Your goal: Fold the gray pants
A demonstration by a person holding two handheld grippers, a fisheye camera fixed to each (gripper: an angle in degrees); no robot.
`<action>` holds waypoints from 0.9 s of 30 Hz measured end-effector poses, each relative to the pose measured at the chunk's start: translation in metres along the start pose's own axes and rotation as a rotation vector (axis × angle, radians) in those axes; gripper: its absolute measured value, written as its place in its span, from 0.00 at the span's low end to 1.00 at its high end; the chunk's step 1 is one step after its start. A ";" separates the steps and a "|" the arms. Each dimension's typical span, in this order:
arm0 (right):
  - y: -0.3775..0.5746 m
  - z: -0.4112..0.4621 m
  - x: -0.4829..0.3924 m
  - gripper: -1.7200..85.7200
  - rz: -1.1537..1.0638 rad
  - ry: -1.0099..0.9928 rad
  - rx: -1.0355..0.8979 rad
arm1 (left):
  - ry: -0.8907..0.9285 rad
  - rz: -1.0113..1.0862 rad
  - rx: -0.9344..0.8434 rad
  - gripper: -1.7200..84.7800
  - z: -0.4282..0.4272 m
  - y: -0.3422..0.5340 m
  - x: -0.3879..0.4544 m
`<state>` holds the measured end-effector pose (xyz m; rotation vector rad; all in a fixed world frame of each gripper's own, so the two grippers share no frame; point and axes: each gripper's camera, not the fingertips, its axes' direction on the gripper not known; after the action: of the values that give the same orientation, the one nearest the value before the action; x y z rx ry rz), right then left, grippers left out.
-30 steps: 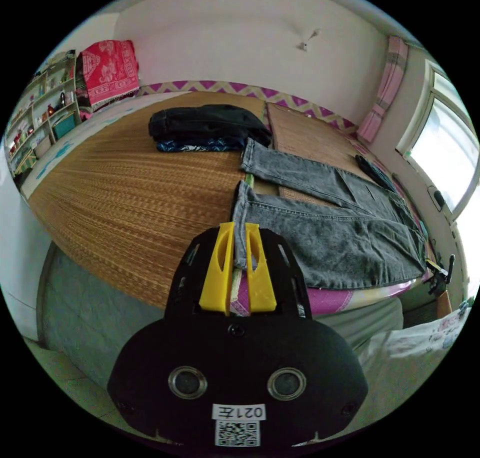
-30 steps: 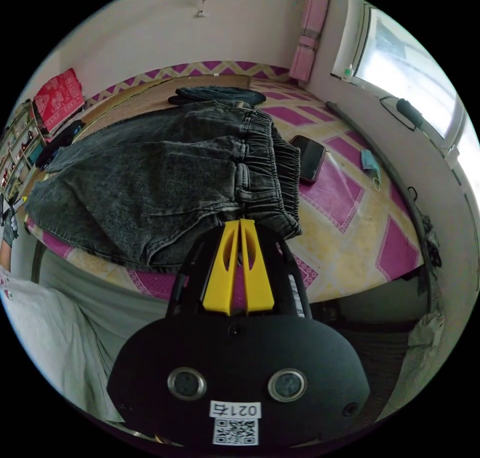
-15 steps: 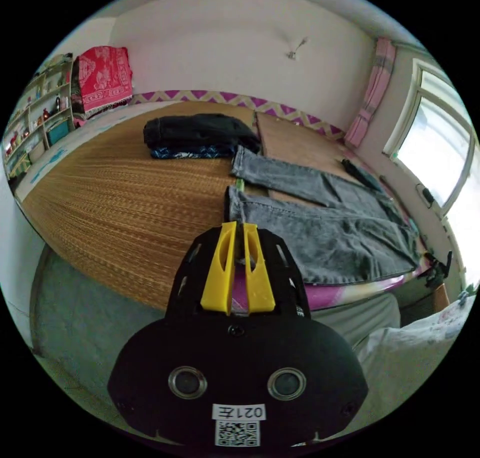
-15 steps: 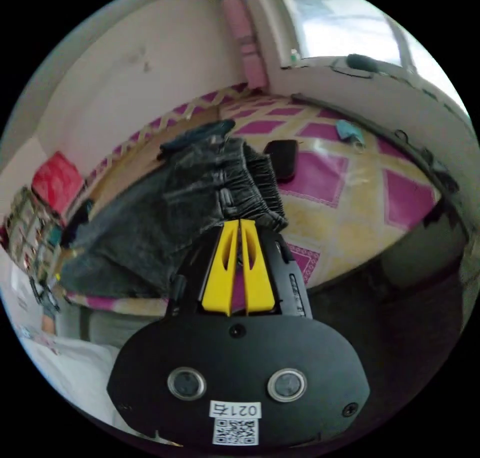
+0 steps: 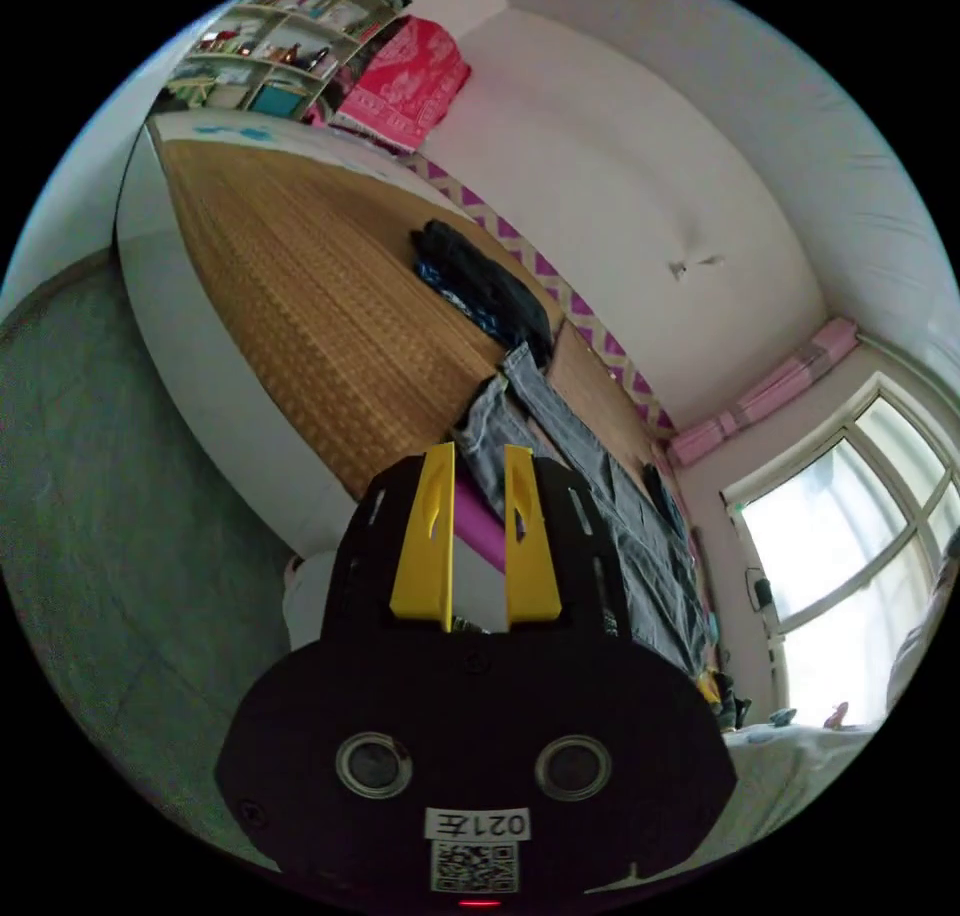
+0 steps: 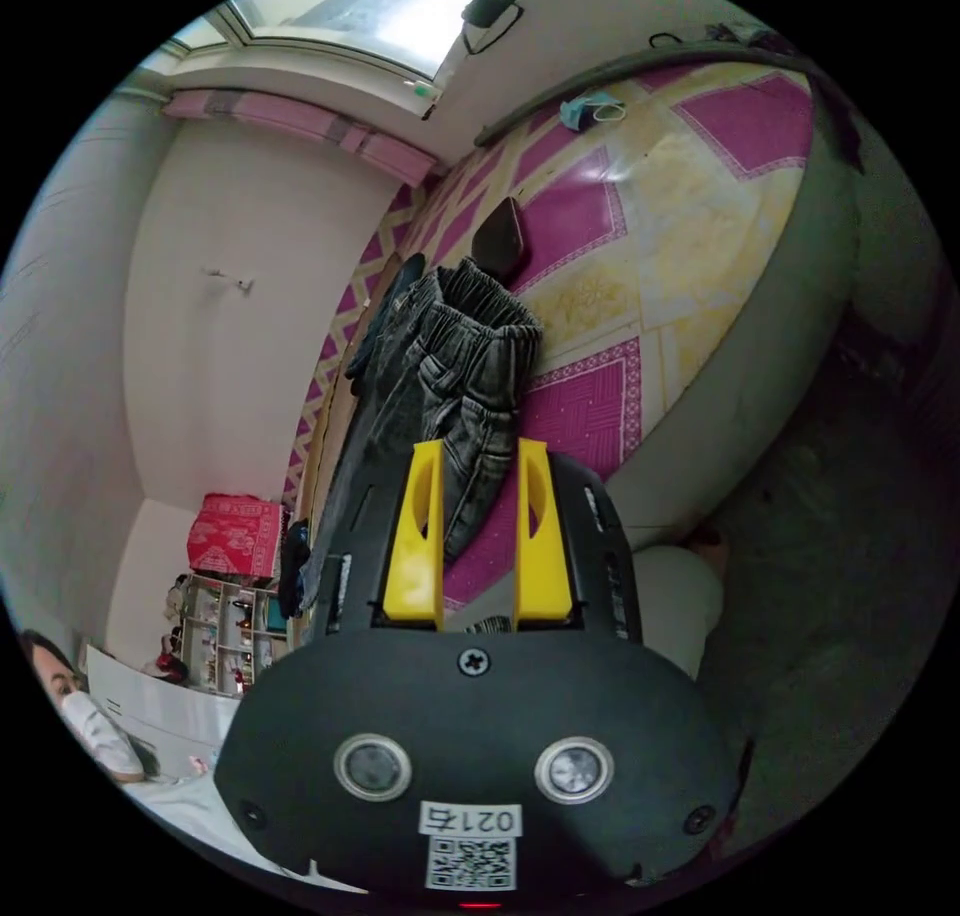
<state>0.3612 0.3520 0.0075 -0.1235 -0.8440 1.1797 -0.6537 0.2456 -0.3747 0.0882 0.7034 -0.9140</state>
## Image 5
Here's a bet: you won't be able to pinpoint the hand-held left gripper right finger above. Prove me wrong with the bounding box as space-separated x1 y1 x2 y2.
503 444 564 629

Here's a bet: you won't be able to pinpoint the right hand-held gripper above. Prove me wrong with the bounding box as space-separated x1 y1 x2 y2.
714 672 754 731

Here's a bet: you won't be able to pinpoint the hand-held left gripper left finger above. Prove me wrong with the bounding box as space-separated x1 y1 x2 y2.
389 441 457 633

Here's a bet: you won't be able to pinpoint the gray pants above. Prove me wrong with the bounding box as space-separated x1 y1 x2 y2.
449 342 711 671

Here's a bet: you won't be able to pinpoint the window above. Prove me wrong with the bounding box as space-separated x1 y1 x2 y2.
719 372 960 731

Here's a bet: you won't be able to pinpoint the pile of clothes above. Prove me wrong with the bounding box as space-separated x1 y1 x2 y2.
408 218 557 367

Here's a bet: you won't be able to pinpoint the pink curtain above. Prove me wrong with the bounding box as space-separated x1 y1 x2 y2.
666 317 861 468

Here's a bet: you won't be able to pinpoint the bed with woven mat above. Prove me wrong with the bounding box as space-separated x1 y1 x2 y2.
112 113 723 707

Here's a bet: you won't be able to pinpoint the red patterned folded blanket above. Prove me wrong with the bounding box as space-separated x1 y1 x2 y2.
329 15 473 155

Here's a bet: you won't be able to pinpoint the white shelf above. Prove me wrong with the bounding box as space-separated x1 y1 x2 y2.
153 0 415 127

